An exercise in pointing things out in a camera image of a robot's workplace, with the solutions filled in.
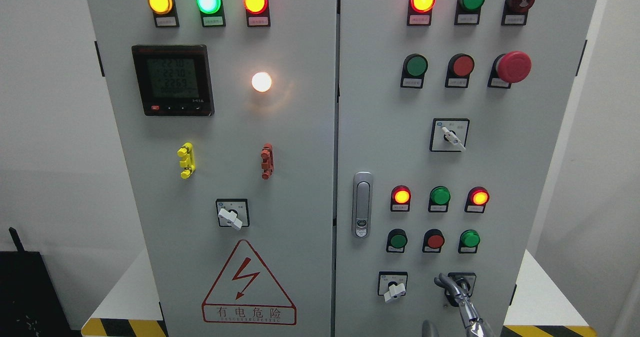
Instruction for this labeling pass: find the black device with antenna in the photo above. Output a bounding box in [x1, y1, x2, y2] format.
[0, 227, 74, 337]

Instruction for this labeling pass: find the yellow indicator lamp top left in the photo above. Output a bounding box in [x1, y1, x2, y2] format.
[147, 0, 179, 28]

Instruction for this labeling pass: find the white lit indicator lamp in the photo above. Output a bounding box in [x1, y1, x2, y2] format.
[251, 72, 273, 93]

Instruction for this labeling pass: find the green push button lower left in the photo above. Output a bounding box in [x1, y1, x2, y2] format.
[386, 228, 409, 253]

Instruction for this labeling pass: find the green push button lower right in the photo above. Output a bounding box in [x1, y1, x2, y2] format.
[457, 228, 482, 254]

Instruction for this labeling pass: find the red-ringed indicator lamp door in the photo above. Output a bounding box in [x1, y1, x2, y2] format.
[243, 0, 271, 28]
[406, 0, 436, 27]

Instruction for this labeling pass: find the green indicator lamp top right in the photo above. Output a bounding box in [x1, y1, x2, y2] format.
[454, 0, 485, 26]

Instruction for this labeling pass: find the red push button upper row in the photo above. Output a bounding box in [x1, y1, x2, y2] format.
[445, 53, 475, 89]

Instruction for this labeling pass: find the red-ringed indicator lamp right door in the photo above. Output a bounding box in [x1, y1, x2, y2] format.
[406, 0, 436, 27]

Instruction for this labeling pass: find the left door rotary selector switch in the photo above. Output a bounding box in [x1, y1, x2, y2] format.
[215, 198, 250, 231]

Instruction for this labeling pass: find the grey electrical control cabinet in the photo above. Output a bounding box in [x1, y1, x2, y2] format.
[87, 0, 596, 337]

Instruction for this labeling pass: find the dark red buzzer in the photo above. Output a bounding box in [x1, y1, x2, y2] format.
[501, 0, 535, 26]

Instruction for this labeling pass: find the upper right rotary selector switch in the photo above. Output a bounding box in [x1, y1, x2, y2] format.
[429, 118, 470, 152]

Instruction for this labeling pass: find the red lit indicator lamp middle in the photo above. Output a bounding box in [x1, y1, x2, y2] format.
[464, 186, 490, 214]

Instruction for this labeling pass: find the red electrical hazard warning sticker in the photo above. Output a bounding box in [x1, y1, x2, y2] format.
[201, 239, 297, 325]

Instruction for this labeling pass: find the white platform with hazard stripes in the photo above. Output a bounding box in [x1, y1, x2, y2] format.
[80, 250, 597, 337]

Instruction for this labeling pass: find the black knob selector switch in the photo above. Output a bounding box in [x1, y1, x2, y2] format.
[445, 272, 477, 307]

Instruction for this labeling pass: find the red push button lower middle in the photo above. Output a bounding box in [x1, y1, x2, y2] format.
[422, 228, 446, 253]

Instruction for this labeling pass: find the silver door lock handle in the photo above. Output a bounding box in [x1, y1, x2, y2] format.
[352, 171, 374, 238]

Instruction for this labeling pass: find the red-ringed indicator lamp left door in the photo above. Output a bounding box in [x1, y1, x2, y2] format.
[243, 0, 271, 28]

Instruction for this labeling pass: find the green push button upper row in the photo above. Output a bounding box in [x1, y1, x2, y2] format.
[400, 53, 428, 89]

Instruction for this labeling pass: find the red emergency stop mushroom button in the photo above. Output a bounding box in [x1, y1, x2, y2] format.
[487, 51, 532, 89]

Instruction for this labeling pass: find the black digital power meter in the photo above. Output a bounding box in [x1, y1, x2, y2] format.
[131, 44, 215, 117]

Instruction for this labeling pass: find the lower white rotary selector switch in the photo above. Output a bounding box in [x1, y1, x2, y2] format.
[378, 271, 409, 304]

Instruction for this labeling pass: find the green lit indicator lamp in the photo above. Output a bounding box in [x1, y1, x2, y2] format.
[196, 0, 226, 28]

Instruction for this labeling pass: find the red indicator lamp middle left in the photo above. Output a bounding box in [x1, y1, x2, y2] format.
[390, 185, 411, 212]

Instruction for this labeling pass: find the green indicator lamp middle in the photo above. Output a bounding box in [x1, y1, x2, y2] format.
[428, 186, 451, 213]

